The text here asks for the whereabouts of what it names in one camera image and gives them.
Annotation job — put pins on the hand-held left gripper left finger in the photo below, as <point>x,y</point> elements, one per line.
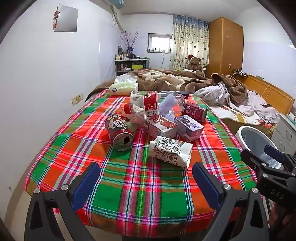
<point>85,183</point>

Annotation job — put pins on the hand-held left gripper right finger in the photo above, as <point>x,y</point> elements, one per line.
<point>205,183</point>

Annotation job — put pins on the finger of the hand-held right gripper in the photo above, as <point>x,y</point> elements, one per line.
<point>274,153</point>
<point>251,157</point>

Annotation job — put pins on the white round trash bin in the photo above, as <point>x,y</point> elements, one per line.
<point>254,143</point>

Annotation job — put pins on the white doodle pattern paper cup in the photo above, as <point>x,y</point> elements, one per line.
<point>171,150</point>

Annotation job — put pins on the purple milk carton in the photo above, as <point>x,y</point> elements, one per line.
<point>189,128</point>

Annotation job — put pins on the red cartoon face can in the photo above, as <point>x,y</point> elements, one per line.
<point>115,128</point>

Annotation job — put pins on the strawberry milk carton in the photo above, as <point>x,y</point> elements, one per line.
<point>161,128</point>

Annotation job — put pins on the dark red drink can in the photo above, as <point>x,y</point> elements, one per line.
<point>193,110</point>

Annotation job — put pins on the crushed cream carton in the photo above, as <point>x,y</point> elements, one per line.
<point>135,99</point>

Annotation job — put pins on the clear bottle with red label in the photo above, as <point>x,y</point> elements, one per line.
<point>150,102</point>

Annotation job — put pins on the person's right hand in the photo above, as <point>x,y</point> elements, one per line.
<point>279,215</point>

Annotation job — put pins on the grey drawer nightstand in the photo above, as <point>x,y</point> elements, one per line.
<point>286,134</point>

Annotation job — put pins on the printed bed sheet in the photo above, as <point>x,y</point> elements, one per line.
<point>233,115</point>

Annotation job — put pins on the black phone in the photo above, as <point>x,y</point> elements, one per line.
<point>267,105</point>

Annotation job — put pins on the red green plaid tablecloth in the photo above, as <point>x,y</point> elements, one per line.
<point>138,185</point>

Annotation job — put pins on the wooden bed headboard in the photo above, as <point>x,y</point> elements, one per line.
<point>277,95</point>

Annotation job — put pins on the pale floral duvet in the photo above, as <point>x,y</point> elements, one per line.
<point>212,95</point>

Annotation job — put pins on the power strip with chargers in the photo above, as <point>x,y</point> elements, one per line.
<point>240,72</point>

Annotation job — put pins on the dark blue glasses case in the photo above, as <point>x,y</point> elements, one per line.
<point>183,93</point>

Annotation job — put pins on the tissue pack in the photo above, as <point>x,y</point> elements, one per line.
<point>123,88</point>

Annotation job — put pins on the brown blanket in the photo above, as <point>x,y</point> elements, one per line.
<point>166,81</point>

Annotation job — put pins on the brown teddy bear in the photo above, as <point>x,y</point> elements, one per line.
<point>194,63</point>

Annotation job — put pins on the wooden wardrobe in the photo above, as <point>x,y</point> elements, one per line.
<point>224,46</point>

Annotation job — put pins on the grey storage shelf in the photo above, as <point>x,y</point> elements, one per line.
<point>122,67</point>

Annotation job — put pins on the patterned curtain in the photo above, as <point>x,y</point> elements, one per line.
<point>189,41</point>

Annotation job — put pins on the row of cosmetic bottles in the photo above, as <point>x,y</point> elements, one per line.
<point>124,56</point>

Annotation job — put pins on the blue vase with branches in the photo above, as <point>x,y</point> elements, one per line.
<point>130,49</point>

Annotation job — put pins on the small window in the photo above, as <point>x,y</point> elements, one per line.
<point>159,44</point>

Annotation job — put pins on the red hanging ornament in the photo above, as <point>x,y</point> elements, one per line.
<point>56,16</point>

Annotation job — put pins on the wall socket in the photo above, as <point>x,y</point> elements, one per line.
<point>77,99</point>

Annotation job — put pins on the square wall mirror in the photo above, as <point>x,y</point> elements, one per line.
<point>67,18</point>

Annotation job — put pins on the wall air conditioner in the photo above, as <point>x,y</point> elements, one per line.
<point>114,2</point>

